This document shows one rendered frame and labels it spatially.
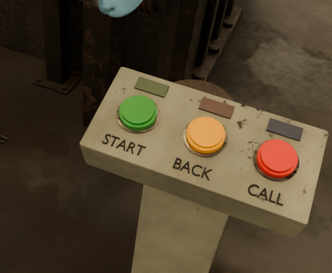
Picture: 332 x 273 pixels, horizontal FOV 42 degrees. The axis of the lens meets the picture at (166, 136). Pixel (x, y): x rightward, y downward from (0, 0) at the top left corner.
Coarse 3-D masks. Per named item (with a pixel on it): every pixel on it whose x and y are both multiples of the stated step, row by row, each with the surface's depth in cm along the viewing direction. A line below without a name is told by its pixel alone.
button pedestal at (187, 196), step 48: (192, 96) 47; (96, 144) 45; (144, 144) 45; (240, 144) 45; (144, 192) 48; (192, 192) 44; (240, 192) 42; (288, 192) 42; (144, 240) 54; (192, 240) 51
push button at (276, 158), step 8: (264, 144) 44; (272, 144) 43; (280, 144) 43; (288, 144) 44; (264, 152) 43; (272, 152) 43; (280, 152) 43; (288, 152) 43; (264, 160) 43; (272, 160) 43; (280, 160) 43; (288, 160) 43; (296, 160) 43; (264, 168) 43; (272, 168) 42; (280, 168) 42; (288, 168) 42; (272, 176) 43; (280, 176) 42
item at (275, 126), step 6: (270, 120) 46; (276, 120) 46; (270, 126) 46; (276, 126) 46; (282, 126) 46; (288, 126) 46; (294, 126) 46; (276, 132) 45; (282, 132) 45; (288, 132) 45; (294, 132) 45; (300, 132) 45; (294, 138) 45; (300, 138) 45
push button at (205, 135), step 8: (200, 120) 45; (208, 120) 45; (216, 120) 45; (192, 128) 44; (200, 128) 44; (208, 128) 44; (216, 128) 44; (192, 136) 44; (200, 136) 44; (208, 136) 44; (216, 136) 44; (224, 136) 44; (192, 144) 44; (200, 144) 43; (208, 144) 43; (216, 144) 44; (200, 152) 44; (208, 152) 44
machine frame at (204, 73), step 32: (0, 0) 145; (32, 0) 141; (224, 0) 154; (0, 32) 154; (32, 32) 149; (128, 32) 136; (160, 32) 132; (192, 32) 129; (224, 32) 172; (128, 64) 144; (192, 64) 146
